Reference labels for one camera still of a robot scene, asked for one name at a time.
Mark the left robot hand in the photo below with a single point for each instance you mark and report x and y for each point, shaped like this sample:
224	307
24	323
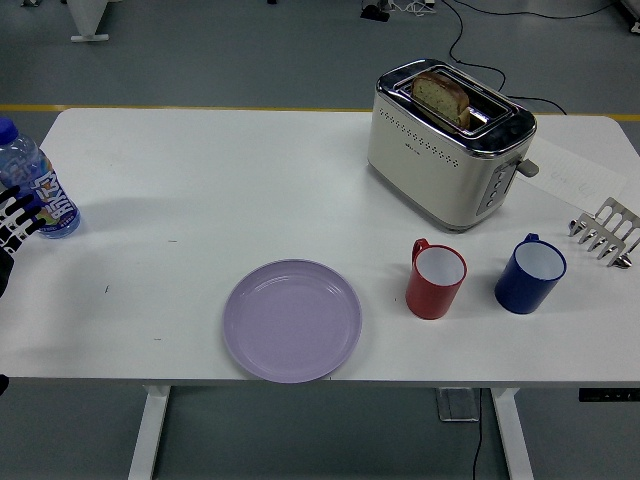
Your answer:
12	225

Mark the purple plate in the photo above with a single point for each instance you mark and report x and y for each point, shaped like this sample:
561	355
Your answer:
292	322

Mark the blue drink bottle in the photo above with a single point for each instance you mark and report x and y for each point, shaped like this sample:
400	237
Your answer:
35	170

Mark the white furniture foot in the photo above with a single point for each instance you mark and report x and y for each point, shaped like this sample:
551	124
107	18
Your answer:
89	22

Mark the white table leg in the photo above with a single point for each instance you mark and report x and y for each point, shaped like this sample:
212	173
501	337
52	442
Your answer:
147	440
512	440

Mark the black floor device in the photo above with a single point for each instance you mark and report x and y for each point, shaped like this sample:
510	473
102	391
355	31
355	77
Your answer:
375	13

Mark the cream and chrome toaster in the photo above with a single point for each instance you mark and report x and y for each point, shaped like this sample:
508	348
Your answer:
430	170

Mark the red mug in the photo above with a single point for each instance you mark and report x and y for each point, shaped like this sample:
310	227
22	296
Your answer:
430	297

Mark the bread slice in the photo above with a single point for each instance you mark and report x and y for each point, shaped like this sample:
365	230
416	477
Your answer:
440	97

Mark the blue mug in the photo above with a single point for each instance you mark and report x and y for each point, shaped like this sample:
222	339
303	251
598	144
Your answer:
520	292

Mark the white paper sheet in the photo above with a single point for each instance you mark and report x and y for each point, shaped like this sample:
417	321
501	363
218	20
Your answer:
575	172

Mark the metal toast rack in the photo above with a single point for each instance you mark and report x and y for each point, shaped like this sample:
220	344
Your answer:
617	220

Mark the black table control panel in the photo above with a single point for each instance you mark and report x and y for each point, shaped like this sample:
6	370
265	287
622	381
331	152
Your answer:
607	394

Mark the white equipment base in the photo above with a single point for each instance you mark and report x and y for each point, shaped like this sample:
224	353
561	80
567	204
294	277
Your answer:
632	15

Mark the clear plastic bracket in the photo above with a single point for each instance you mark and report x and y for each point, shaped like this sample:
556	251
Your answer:
456	405

